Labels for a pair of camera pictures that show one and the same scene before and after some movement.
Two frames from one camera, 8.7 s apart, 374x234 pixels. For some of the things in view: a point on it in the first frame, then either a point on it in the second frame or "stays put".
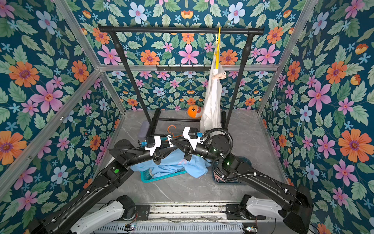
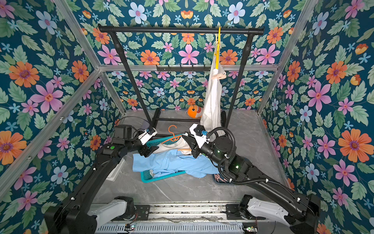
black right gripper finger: [180, 142] to [190, 141]
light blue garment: [174, 160] stays put
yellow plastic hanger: [217, 54] stays put
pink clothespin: [221, 76] stays put
